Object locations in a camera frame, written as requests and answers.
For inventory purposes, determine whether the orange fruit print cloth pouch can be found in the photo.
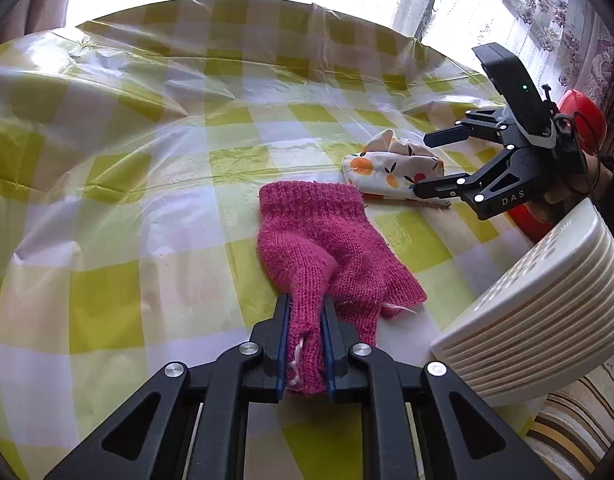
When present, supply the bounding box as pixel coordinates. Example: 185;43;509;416
342;129;454;208

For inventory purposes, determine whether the floral lace curtain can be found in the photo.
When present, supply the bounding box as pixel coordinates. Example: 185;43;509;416
392;0;614;116

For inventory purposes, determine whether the white ribbed electric device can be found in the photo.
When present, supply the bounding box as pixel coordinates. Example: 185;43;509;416
429;197;614;407

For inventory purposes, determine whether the red thermos bottle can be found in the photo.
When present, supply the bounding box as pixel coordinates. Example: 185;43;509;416
507;89;608;243

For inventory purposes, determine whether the person's right hand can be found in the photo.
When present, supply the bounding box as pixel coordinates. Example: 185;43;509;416
537;152;614;225

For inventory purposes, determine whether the yellow checked plastic tablecloth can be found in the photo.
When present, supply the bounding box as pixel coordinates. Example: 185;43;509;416
0;0;552;480

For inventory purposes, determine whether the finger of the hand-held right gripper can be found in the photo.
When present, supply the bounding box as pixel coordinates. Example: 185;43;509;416
413;146;518;207
423;117;510;149

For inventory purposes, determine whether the striped beige cushion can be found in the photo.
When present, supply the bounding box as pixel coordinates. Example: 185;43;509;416
524;360;614;480

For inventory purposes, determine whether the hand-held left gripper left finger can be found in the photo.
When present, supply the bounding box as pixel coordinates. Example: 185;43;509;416
44;294;292;480

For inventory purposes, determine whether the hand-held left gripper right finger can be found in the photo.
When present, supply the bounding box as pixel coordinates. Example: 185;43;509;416
323;297;560;480

